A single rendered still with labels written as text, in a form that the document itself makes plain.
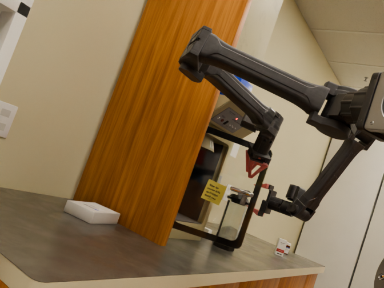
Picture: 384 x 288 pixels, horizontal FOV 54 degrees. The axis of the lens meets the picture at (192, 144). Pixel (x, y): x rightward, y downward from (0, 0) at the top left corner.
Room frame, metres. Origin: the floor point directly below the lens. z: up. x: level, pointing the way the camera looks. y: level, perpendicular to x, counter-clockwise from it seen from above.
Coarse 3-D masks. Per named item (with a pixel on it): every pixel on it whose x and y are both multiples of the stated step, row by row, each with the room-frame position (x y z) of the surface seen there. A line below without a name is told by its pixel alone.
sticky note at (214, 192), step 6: (210, 180) 1.41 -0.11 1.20; (210, 186) 1.41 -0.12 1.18; (216, 186) 1.41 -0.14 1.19; (222, 186) 1.41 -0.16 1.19; (204, 192) 1.41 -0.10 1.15; (210, 192) 1.41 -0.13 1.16; (216, 192) 1.41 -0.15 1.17; (222, 192) 1.42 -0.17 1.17; (204, 198) 1.41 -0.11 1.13; (210, 198) 1.41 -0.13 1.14; (216, 198) 1.41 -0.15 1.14; (216, 204) 1.41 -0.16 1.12
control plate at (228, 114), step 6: (228, 108) 1.37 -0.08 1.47; (222, 114) 1.40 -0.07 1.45; (228, 114) 1.41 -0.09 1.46; (234, 114) 1.43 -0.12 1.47; (216, 120) 1.42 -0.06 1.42; (228, 120) 1.45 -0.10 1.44; (234, 120) 1.46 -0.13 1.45; (240, 120) 1.48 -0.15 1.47; (222, 126) 1.48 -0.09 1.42; (228, 126) 1.49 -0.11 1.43; (234, 126) 1.51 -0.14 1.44; (240, 126) 1.53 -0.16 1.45
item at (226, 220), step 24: (216, 144) 1.40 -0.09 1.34; (240, 144) 1.42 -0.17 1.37; (216, 168) 1.41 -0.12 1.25; (240, 168) 1.42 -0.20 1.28; (192, 192) 1.40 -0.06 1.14; (192, 216) 1.40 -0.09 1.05; (216, 216) 1.42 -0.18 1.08; (240, 216) 1.43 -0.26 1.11; (216, 240) 1.42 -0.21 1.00; (240, 240) 1.43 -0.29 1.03
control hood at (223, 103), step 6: (222, 96) 1.35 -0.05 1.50; (222, 102) 1.35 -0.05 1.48; (228, 102) 1.34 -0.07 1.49; (216, 108) 1.36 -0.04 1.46; (222, 108) 1.36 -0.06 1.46; (234, 108) 1.39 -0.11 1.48; (216, 114) 1.39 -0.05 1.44; (240, 114) 1.44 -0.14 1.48; (210, 120) 1.41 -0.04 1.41; (216, 126) 1.48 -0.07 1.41; (228, 132) 1.54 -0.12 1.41; (234, 132) 1.56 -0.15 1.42; (240, 132) 1.57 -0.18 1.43; (246, 132) 1.59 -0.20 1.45; (252, 132) 1.61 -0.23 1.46
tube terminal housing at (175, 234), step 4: (252, 84) 1.64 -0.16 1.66; (216, 128) 1.51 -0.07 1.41; (172, 228) 1.46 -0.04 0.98; (172, 232) 1.47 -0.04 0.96; (176, 232) 1.49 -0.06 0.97; (180, 232) 1.51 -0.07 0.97; (184, 232) 1.54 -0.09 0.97; (172, 236) 1.48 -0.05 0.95; (176, 236) 1.50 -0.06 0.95; (180, 236) 1.52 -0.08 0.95; (184, 236) 1.54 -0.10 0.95; (188, 236) 1.57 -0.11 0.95; (192, 236) 1.59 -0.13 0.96; (196, 236) 1.62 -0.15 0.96; (196, 240) 1.63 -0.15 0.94; (200, 240) 1.65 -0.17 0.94
